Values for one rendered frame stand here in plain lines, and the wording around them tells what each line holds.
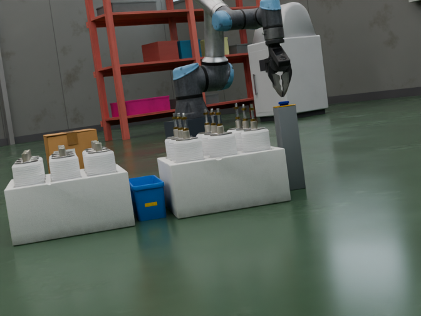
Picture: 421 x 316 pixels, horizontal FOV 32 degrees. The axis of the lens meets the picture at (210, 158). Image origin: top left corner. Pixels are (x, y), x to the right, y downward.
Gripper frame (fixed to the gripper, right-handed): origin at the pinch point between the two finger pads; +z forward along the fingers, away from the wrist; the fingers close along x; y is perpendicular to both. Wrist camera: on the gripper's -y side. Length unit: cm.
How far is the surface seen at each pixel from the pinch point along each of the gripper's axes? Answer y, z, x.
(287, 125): -3.4, 11.8, 0.7
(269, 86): 542, -4, -145
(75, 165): -22, 14, 79
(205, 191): -27, 28, 38
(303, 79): 531, -6, -183
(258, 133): -24.0, 11.8, 17.1
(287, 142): -3.4, 17.8, 1.5
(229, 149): -23.8, 15.8, 27.6
